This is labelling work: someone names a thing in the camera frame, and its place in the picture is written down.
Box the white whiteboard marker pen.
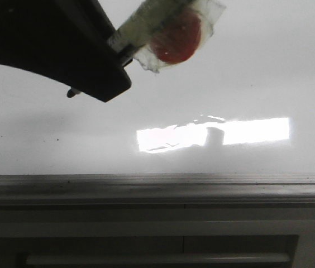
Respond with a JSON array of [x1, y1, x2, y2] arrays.
[[57, 1, 191, 102]]

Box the white whiteboard with aluminium frame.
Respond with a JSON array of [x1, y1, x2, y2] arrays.
[[0, 1, 315, 207]]

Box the grey cabinet below whiteboard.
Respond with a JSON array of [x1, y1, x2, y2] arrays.
[[0, 204, 315, 267]]

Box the red disc taped to marker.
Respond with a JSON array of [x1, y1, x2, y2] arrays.
[[150, 7, 202, 64]]

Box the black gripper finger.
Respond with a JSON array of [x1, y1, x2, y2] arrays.
[[0, 1, 131, 102]]

